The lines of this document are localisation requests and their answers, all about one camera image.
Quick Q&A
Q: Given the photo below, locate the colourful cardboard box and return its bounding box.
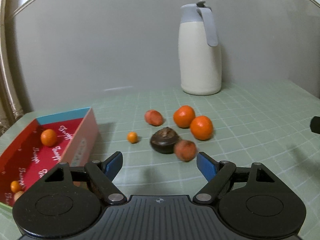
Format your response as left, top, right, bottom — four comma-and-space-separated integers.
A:
0, 107, 100, 208

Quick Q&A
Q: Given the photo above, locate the white jug with grey lid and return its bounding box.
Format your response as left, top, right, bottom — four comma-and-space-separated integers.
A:
179, 1, 222, 95

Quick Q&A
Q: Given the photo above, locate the pinkish red fruit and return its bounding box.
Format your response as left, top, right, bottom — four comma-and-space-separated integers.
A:
144, 110, 163, 126

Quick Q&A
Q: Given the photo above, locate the beige satin curtain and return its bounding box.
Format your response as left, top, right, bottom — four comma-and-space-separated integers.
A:
0, 0, 33, 135

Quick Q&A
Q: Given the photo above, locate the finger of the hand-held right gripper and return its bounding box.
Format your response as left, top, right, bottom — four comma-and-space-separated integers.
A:
309, 116, 320, 133

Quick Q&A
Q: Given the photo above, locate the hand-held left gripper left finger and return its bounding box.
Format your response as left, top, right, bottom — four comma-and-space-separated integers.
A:
44, 151, 127, 204

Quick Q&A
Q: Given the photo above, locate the green grid mat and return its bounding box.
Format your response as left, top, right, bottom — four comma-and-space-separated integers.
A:
0, 80, 320, 240

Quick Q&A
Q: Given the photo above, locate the reddish brown fruit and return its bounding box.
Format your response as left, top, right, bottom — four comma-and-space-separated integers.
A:
174, 139, 197, 162

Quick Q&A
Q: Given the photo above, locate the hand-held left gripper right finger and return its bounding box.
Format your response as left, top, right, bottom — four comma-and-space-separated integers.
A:
193, 151, 275, 203

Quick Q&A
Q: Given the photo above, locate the large orange tangerine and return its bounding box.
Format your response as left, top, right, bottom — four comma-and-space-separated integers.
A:
41, 129, 58, 147

